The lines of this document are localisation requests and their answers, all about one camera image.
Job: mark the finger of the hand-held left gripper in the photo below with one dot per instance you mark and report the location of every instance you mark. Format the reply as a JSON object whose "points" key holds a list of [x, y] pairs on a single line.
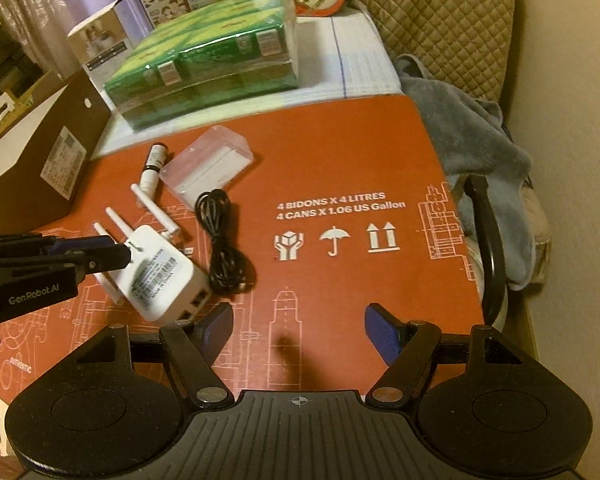
{"points": [[80, 245], [107, 259]]}

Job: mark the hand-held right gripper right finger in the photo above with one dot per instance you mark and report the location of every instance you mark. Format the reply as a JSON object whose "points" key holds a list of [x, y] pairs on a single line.
{"points": [[382, 335]]}

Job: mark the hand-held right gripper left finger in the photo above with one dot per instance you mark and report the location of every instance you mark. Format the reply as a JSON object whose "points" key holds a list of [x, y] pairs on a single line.
{"points": [[215, 332]]}

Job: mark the white router with antennas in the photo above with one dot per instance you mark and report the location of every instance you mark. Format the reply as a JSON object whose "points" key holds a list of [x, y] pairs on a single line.
{"points": [[165, 270]]}

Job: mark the large brown cardboard box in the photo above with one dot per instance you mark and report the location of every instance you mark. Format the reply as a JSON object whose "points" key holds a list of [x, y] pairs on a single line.
{"points": [[30, 160]]}

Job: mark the small white cylinder bottle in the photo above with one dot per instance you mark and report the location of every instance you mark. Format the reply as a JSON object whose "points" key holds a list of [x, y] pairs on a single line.
{"points": [[155, 160]]}

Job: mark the clear plastic case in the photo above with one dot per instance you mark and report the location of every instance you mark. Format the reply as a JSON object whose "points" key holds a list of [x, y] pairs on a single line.
{"points": [[205, 165]]}

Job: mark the red printed cardboard sheet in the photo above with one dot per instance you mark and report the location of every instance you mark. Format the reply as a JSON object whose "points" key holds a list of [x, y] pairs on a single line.
{"points": [[330, 160]]}

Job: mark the green drink carton pack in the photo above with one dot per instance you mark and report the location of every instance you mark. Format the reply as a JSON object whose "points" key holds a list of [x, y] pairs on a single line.
{"points": [[205, 97], [205, 20]]}

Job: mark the black shelf rack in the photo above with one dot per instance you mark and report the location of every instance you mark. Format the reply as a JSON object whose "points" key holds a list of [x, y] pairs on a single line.
{"points": [[0, 60]]}

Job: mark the white printed cardboard box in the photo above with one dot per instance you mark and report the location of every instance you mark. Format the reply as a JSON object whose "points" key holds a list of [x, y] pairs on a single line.
{"points": [[100, 35]]}

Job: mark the grey-blue blanket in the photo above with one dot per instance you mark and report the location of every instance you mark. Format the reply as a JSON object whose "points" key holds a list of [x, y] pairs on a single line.
{"points": [[480, 135]]}

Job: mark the white blue-lined cover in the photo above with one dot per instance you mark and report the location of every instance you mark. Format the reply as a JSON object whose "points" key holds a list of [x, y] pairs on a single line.
{"points": [[365, 60]]}

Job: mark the beige sofa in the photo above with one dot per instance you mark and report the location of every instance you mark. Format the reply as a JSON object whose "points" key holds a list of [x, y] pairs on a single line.
{"points": [[570, 110]]}

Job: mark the beige quilted cushion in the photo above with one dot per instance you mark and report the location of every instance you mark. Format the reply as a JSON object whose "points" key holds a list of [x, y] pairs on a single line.
{"points": [[430, 20]]}

